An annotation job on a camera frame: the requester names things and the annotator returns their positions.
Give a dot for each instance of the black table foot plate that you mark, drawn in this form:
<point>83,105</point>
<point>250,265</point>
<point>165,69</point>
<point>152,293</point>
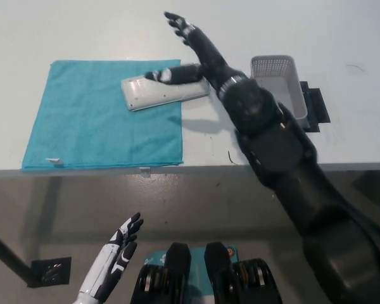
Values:
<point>50,271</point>

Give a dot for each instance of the white grey calculator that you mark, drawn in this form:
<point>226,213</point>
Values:
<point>155,95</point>

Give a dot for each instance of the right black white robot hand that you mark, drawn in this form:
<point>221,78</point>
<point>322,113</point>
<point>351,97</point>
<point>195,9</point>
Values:
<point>209,54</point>

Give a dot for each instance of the white barcode sticker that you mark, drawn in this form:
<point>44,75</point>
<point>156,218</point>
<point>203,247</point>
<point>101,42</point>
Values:
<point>145,171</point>

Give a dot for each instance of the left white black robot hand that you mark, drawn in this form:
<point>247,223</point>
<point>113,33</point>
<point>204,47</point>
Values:
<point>107,263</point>

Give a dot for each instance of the small grey perforated plastic basket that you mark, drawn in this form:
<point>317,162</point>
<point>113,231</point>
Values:
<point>272,68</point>

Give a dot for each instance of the white cloth label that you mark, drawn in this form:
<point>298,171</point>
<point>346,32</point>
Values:
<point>54,162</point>

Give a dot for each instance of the black table leg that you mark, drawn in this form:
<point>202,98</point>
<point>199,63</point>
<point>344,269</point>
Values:
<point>6,251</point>

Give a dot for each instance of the teal microfibre cloth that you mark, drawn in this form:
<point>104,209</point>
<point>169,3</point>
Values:
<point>88,126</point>

